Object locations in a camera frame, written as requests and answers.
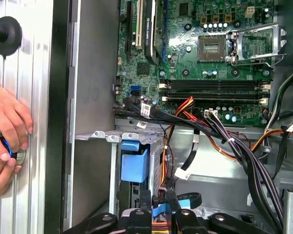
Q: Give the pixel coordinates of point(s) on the black PC case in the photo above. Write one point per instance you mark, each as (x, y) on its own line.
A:
(95, 73)

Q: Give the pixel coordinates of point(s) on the white expansion slot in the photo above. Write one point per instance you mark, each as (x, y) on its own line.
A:
(138, 24)

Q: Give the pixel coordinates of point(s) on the person's right hand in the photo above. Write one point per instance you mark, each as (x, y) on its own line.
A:
(0, 178)

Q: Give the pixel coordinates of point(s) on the grey metal disk bay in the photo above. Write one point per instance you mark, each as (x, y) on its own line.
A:
(136, 137)

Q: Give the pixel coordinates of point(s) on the hard disk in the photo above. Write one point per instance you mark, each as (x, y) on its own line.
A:
(134, 165)

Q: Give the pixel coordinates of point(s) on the green motherboard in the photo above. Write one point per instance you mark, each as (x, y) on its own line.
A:
(180, 65)

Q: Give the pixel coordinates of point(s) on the black round rubber knob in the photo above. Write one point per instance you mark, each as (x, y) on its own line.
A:
(7, 36)

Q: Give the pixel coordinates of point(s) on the CPU socket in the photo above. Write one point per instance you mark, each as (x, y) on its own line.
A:
(211, 48)

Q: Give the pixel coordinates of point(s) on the RAM slot black clips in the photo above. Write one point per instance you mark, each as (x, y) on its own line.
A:
(210, 93)
(210, 81)

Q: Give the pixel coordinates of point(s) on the metal socket cover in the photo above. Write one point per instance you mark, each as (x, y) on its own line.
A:
(258, 56)

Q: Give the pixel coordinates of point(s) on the RAM slot white clips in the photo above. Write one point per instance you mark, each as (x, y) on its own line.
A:
(210, 98)
(210, 86)

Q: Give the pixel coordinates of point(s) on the black graphics card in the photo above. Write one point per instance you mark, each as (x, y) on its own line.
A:
(150, 29)

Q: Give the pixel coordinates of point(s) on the person's left hand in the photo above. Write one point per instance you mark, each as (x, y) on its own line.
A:
(9, 114)

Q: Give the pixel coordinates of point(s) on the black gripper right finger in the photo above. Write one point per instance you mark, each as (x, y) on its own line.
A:
(188, 221)

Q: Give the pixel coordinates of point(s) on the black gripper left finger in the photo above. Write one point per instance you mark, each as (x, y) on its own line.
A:
(136, 221)

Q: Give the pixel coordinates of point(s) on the black expansion slot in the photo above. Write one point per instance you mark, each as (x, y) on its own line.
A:
(129, 29)

